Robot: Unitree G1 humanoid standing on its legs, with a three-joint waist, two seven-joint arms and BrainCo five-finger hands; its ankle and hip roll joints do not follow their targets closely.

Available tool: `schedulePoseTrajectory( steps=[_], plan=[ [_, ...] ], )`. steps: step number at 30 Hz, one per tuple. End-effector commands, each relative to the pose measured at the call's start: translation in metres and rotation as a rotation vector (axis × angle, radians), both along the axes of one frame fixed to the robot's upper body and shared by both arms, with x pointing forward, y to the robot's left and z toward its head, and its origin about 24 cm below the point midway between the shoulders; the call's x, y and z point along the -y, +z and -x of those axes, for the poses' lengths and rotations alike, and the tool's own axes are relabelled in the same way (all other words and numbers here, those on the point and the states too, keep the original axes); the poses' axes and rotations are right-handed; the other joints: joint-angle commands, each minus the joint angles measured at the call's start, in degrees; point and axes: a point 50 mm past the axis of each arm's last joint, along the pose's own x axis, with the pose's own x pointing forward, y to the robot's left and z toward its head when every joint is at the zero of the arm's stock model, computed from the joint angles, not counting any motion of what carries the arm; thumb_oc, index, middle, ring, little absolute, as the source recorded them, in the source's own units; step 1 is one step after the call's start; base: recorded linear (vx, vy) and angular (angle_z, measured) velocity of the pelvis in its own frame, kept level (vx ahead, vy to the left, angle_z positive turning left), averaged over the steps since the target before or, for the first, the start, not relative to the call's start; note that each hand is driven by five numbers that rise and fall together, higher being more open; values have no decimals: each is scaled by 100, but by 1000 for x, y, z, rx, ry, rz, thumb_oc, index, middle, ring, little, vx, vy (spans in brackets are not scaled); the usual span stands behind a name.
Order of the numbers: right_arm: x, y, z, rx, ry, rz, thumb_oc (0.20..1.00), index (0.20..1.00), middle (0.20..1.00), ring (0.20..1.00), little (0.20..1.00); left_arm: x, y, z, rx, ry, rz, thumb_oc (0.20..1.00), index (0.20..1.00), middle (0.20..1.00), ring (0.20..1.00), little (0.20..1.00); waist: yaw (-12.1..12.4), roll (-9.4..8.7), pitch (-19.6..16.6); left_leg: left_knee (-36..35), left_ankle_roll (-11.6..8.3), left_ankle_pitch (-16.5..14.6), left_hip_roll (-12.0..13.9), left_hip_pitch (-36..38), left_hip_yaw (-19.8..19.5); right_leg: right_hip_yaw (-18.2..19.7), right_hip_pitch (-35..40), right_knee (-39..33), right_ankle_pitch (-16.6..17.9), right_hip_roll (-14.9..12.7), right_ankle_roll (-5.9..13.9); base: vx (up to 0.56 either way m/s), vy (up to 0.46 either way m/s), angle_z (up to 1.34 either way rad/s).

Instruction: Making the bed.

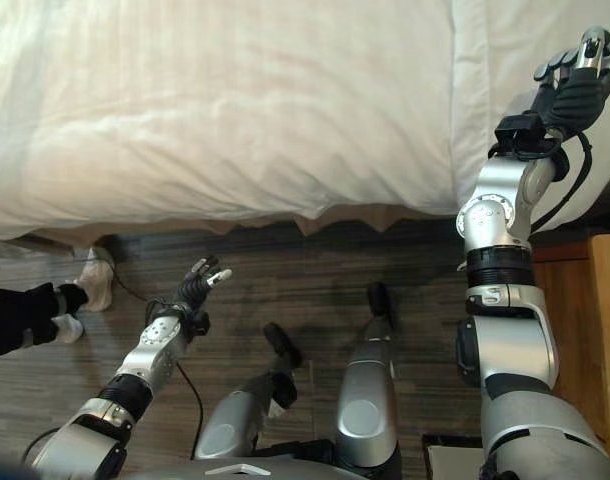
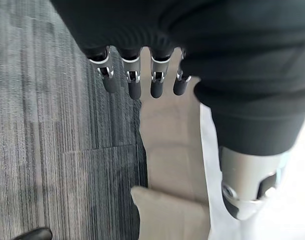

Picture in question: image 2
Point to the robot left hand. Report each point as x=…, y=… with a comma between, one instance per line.
x=217, y=62

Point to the white bed sheet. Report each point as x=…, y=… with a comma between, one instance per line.
x=280, y=215

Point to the robot dark foot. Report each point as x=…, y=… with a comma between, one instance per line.
x=35, y=235

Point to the beige upholstered bed frame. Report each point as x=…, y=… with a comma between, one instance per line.
x=172, y=150

